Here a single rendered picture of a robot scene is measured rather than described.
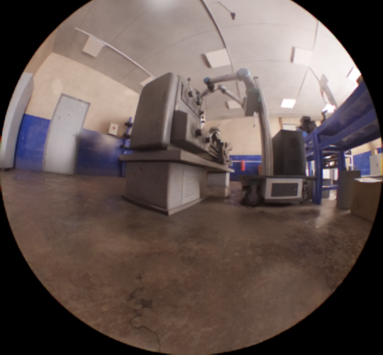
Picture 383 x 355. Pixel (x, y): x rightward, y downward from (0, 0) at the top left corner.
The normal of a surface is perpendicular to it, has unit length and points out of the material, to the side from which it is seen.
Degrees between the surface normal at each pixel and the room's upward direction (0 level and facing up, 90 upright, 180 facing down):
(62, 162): 90
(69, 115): 90
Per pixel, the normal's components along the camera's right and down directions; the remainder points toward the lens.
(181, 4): -0.06, 0.99
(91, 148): 0.88, 0.01
